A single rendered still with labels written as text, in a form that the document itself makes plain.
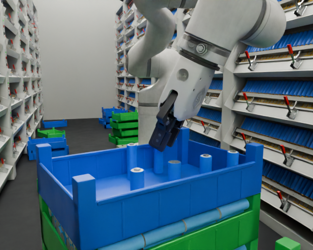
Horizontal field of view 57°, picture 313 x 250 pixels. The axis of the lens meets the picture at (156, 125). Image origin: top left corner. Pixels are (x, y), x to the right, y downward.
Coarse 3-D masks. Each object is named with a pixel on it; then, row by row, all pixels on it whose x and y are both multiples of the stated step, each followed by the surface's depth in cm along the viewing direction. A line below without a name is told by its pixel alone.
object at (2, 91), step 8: (0, 16) 175; (0, 24) 175; (0, 32) 176; (0, 56) 178; (0, 64) 179; (8, 80) 189; (0, 88) 181; (8, 112) 184; (0, 120) 183; (8, 120) 185; (8, 144) 187; (0, 152) 186; (8, 152) 188; (8, 176) 190
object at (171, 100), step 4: (172, 92) 47; (176, 92) 47; (172, 96) 47; (176, 96) 47; (168, 100) 47; (172, 100) 47; (164, 104) 47; (168, 104) 47; (172, 104) 47; (164, 108) 47; (168, 108) 47; (160, 112) 47; (164, 112) 46; (168, 112) 47; (156, 116) 47; (160, 116) 46; (164, 116) 46; (160, 120) 47; (164, 120) 47
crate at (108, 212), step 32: (64, 160) 48; (96, 160) 51; (192, 160) 60; (224, 160) 52; (256, 160) 45; (64, 192) 34; (96, 192) 46; (128, 192) 33; (160, 192) 35; (192, 192) 38; (224, 192) 42; (256, 192) 46; (64, 224) 35; (96, 224) 31; (128, 224) 33; (160, 224) 36
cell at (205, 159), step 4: (200, 156) 44; (204, 156) 43; (208, 156) 43; (200, 160) 44; (204, 160) 43; (208, 160) 43; (200, 164) 44; (204, 164) 43; (208, 164) 43; (200, 168) 44; (204, 168) 43; (208, 168) 43; (200, 172) 44; (204, 172) 43
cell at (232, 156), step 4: (228, 152) 46; (232, 152) 46; (236, 152) 46; (228, 156) 46; (232, 156) 45; (236, 156) 45; (228, 160) 46; (232, 160) 45; (236, 160) 46; (228, 164) 46; (232, 164) 46; (236, 164) 46
